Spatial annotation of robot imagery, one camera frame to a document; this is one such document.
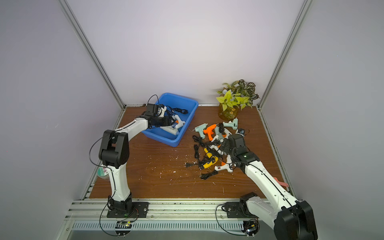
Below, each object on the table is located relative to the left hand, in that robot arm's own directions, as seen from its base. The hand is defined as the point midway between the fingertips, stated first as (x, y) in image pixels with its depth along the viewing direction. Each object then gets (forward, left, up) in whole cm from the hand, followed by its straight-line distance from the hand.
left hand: (172, 120), depth 100 cm
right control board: (-58, -44, -10) cm, 73 cm away
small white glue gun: (-29, -33, -8) cm, 45 cm away
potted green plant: (+11, -41, +11) cm, 44 cm away
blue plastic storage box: (+18, -6, -4) cm, 19 cm away
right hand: (-19, -36, +6) cm, 42 cm away
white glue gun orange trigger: (+3, -2, -5) cm, 6 cm away
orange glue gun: (-5, -25, -6) cm, 26 cm away
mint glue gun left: (-2, -19, -7) cm, 20 cm away
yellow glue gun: (-26, -27, -6) cm, 38 cm away
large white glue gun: (-5, 0, -5) cm, 6 cm away
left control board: (-59, +19, -13) cm, 64 cm away
